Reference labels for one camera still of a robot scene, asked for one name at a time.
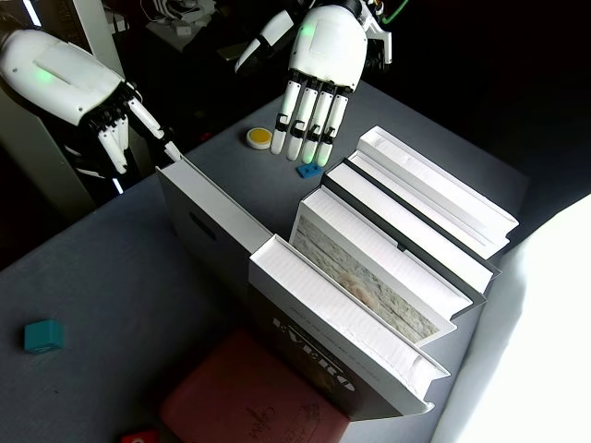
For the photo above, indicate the grey hardcover book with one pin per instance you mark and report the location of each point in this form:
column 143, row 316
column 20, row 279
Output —
column 217, row 206

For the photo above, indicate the white FASHIONINDIA book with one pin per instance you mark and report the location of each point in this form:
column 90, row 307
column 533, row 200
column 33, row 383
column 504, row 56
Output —
column 434, row 180

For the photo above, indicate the white 1000 book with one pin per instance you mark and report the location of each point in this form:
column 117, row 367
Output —
column 415, row 200

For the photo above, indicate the black The Most Excellent book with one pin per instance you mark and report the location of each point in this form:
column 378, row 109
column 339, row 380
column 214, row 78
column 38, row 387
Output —
column 411, row 226

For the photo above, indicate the maroon cloth-covered book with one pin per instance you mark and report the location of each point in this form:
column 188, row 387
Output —
column 240, row 392

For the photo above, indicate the small blue block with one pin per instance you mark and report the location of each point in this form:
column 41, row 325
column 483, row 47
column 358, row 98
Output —
column 308, row 171

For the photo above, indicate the white light bar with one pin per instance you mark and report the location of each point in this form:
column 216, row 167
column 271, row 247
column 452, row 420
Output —
column 31, row 11

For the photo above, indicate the beige cabinet panel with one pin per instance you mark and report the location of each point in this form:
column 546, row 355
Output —
column 41, row 161

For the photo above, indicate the grey tablecloth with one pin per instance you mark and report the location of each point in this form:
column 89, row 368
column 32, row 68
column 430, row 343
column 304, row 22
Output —
column 115, row 277

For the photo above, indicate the teal cube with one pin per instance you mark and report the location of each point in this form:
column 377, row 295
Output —
column 44, row 337

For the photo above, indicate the red box with white print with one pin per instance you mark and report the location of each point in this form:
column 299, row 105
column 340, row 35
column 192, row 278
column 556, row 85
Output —
column 141, row 437

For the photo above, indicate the white frame post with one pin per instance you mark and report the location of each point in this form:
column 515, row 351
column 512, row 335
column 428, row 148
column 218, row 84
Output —
column 99, row 27

